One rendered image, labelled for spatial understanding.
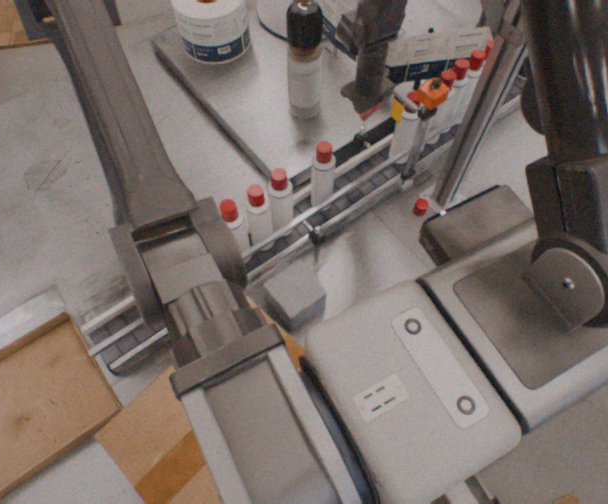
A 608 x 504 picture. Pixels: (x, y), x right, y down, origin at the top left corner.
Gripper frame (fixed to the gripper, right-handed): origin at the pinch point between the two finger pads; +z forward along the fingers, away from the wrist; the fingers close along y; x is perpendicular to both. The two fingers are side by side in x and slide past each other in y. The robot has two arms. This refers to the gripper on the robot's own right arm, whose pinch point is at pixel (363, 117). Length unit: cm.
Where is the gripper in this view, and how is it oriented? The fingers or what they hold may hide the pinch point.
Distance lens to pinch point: 115.6
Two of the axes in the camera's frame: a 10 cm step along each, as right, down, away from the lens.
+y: -8.0, 5.3, -2.7
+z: 0.0, 4.5, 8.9
